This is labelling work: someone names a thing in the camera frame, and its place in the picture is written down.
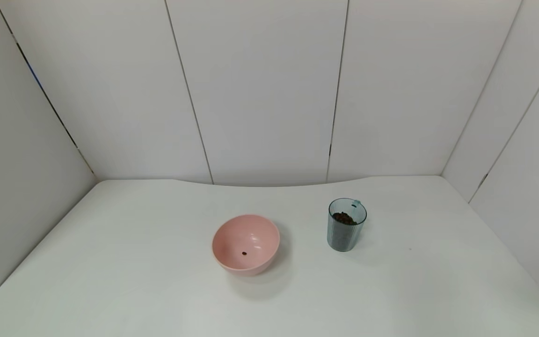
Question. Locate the pink bowl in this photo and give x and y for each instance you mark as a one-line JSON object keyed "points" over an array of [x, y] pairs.
{"points": [[232, 234]]}

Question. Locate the ribbed blue transparent cup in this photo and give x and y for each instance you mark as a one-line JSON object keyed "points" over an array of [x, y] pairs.
{"points": [[344, 238]]}

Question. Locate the roasted coffee beans pile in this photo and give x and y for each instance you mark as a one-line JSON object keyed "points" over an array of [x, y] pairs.
{"points": [[343, 217]]}

